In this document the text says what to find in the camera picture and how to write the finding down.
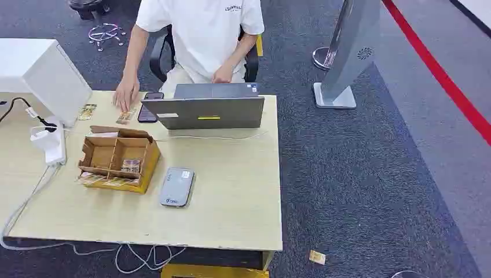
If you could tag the person's right hand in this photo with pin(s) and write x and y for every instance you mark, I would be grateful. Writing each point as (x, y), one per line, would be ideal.
(125, 94)

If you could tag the person's left hand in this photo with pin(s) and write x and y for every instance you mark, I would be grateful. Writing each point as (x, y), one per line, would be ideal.
(223, 76)

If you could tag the gold printed card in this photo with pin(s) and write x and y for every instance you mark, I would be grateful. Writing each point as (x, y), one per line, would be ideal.
(87, 112)
(124, 117)

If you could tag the black smartphone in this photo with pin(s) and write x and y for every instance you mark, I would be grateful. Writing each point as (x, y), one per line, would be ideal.
(147, 114)

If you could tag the black office chair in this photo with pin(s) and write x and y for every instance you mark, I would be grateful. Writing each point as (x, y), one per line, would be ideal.
(251, 63)

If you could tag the grey laptop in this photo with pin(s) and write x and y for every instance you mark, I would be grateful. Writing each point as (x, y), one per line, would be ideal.
(209, 113)

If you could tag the white blank card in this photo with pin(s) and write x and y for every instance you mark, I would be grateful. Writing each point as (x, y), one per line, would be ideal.
(104, 134)

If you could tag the yellow block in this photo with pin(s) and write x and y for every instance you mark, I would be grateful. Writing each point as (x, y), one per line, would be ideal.
(259, 45)

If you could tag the person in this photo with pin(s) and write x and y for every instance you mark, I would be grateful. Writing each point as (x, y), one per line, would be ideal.
(203, 30)

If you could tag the chrome stool base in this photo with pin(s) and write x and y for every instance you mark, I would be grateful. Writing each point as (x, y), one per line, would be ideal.
(104, 33)

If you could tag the white cabinet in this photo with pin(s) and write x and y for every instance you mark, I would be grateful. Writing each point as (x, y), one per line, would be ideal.
(57, 82)

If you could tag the wooden card box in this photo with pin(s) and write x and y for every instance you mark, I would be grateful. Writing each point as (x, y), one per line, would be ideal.
(149, 161)

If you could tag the brown printed card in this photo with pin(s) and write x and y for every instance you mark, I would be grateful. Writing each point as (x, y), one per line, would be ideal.
(130, 166)

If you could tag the pale printed card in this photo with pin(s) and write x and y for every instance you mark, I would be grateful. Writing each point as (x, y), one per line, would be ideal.
(119, 182)
(91, 178)

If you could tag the white power strip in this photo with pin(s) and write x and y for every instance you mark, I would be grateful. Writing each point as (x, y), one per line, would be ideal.
(55, 153)

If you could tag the white charger adaptor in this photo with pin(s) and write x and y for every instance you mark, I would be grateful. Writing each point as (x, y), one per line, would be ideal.
(43, 137)

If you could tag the black stool seat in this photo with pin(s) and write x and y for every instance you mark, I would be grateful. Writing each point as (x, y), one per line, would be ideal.
(86, 5)

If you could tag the grey flat device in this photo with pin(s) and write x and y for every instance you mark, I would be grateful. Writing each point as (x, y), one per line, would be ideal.
(177, 187)

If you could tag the grey standing kiosk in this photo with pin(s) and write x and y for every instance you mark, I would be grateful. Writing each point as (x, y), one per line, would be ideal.
(351, 50)

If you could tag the yellow box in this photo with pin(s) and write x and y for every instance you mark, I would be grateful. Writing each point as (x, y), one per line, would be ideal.
(214, 271)

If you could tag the red floor tape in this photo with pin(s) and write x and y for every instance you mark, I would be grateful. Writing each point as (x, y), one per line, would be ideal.
(441, 75)

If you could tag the chrome round base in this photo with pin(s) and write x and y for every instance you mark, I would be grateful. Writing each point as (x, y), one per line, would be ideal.
(408, 274)

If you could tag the chrome stanchion post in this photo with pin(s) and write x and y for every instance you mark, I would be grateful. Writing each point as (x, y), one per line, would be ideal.
(321, 57)

